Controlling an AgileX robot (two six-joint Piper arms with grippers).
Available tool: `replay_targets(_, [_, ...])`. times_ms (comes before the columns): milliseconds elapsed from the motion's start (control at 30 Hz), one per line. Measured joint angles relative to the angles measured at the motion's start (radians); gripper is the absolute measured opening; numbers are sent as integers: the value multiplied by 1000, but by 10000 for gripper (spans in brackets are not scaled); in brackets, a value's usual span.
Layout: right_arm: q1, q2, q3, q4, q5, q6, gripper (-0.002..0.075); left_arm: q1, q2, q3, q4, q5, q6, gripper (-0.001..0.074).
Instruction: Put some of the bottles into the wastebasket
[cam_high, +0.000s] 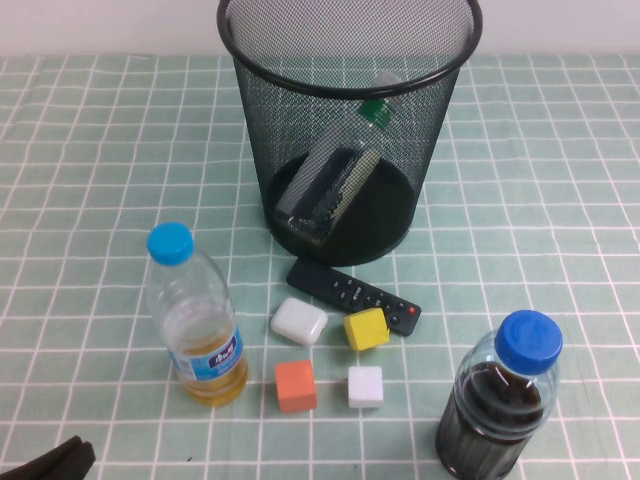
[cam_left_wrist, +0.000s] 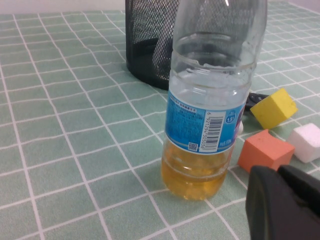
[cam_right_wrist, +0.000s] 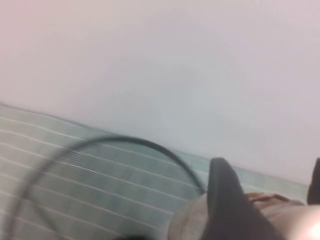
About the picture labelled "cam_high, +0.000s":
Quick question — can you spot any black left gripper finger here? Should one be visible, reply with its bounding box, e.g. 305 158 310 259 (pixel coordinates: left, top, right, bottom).
0 435 85 480

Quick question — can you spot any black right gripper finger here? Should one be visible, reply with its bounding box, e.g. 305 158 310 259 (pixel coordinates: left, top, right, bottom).
19 442 97 480

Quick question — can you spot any green-label clear bottle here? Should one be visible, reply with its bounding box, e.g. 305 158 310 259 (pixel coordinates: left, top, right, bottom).
273 69 401 247

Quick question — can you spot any black mesh wastebasket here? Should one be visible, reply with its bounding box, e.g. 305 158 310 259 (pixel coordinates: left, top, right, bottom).
216 0 485 267

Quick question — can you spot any yellow-liquid bottle with blue cap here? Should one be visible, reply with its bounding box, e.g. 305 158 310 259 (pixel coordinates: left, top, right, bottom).
145 222 250 409

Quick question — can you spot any orange cube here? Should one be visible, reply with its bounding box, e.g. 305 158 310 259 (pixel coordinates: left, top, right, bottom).
274 359 319 414

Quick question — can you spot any white earbuds case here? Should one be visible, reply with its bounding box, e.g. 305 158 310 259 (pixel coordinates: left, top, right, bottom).
270 297 329 346

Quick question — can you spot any white cube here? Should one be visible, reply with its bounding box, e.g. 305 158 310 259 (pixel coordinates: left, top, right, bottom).
347 365 385 409

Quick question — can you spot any yellow cube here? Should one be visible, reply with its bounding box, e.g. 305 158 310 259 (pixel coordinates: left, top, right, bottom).
342 307 391 352

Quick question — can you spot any black remote control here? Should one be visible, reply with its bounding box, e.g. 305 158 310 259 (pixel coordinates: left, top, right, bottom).
285 257 422 337

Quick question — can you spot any dark-liquid bottle with blue cap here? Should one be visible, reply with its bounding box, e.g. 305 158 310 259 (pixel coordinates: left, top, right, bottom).
434 309 564 480

